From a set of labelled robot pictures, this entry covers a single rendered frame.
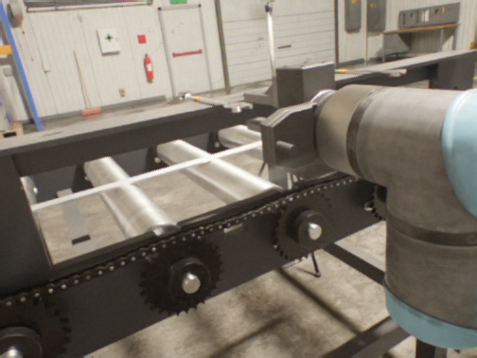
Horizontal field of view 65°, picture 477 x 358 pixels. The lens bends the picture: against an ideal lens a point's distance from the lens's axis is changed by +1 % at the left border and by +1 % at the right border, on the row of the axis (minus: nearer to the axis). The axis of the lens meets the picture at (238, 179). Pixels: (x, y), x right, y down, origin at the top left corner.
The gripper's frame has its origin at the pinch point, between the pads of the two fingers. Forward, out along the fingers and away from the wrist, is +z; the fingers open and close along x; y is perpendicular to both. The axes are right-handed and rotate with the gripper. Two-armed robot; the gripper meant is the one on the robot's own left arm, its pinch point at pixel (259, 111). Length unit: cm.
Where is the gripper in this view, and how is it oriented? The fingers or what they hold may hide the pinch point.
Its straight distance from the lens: 54.8
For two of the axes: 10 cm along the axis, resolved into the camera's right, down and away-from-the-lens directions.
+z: -4.9, -2.6, 8.3
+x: -1.2, -9.3, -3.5
